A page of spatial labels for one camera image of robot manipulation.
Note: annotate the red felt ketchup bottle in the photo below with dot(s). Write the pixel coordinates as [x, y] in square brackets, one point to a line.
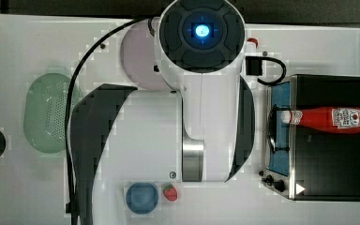
[339, 120]

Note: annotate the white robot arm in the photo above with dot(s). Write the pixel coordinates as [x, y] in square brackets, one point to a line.
[132, 148]

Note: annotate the lilac round plate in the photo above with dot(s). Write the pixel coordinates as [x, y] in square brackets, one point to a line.
[137, 57]

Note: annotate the red toy strawberry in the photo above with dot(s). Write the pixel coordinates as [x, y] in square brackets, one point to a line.
[170, 193]

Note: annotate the blue cup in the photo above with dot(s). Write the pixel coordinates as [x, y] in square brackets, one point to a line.
[142, 198]

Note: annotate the small red toy fruit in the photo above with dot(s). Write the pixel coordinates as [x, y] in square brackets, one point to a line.
[254, 41]

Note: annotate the green perforated colander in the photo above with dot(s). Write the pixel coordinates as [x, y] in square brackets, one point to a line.
[45, 112]

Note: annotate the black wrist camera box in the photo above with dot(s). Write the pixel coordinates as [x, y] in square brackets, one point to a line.
[254, 67]

